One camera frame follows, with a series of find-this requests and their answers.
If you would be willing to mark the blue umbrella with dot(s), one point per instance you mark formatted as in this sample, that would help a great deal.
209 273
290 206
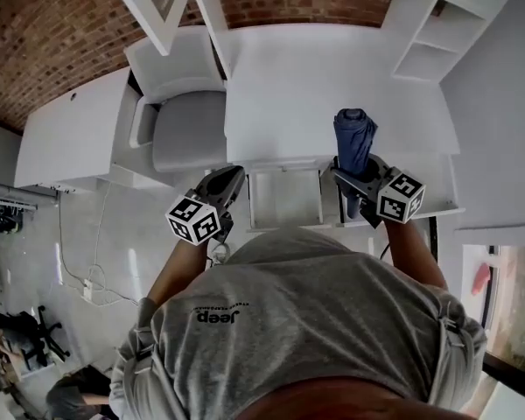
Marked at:
354 142

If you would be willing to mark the person's left forearm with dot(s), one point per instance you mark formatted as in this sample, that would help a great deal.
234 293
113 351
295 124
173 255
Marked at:
179 269

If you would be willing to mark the glass door with black frame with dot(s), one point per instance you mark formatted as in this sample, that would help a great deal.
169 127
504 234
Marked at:
514 322

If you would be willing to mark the white power adapter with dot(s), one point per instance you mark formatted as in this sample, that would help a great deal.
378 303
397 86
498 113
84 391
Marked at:
87 289

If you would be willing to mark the plain white desk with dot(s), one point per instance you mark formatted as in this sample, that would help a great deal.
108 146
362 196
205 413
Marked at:
70 134

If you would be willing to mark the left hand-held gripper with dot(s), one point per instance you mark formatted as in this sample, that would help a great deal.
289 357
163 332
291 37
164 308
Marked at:
192 221

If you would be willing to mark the white chair with grey cushion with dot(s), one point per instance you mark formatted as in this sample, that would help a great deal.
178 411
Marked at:
188 129

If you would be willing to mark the white shelf unit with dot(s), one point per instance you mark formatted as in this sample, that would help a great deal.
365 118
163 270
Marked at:
437 37

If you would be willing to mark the black office chair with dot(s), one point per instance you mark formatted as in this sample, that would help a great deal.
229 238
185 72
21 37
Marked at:
30 335

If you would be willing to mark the person's neck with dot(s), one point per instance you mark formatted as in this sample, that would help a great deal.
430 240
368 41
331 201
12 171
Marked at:
354 403

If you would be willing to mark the white desk with hutch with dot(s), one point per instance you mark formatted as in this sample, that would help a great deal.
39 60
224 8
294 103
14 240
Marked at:
310 86

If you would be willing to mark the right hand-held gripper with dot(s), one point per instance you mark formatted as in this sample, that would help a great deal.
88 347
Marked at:
398 199

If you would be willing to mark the pink hanging item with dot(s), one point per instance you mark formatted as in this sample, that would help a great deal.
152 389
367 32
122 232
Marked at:
481 278

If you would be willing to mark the person's right forearm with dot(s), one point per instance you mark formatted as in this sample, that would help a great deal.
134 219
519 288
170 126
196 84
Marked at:
413 252

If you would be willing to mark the black desk leg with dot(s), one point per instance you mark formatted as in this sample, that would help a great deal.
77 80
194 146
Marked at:
433 239

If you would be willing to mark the metal clothes rack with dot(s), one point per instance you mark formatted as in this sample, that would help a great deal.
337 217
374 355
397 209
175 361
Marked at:
9 199

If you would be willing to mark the white window frame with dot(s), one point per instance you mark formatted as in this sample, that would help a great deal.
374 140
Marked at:
157 7

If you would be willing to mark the white drawer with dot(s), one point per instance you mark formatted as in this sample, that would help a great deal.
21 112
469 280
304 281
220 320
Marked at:
284 199

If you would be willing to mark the person's grey t-shirt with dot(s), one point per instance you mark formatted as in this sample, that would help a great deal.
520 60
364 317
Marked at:
297 322

